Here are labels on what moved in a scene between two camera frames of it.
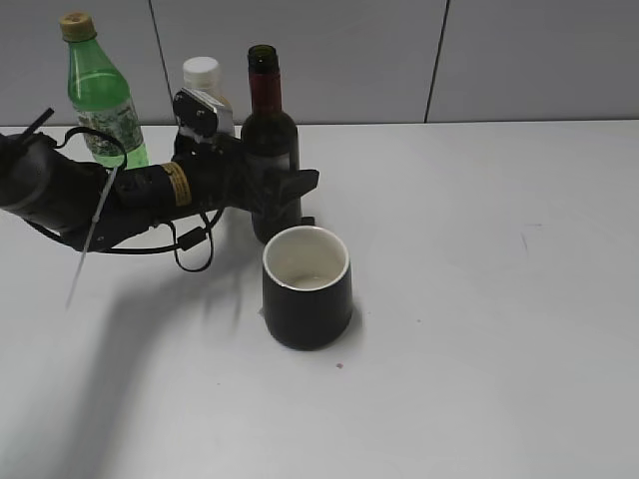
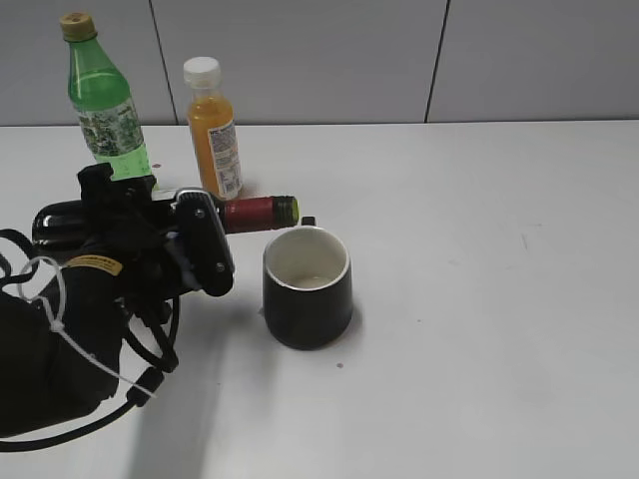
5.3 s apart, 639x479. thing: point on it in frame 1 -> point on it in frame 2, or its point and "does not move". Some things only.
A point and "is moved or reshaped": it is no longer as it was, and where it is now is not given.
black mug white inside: [307, 286] does not move
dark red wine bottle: [270, 146] is moved or reshaped
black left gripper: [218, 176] -> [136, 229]
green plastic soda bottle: [102, 96] does not move
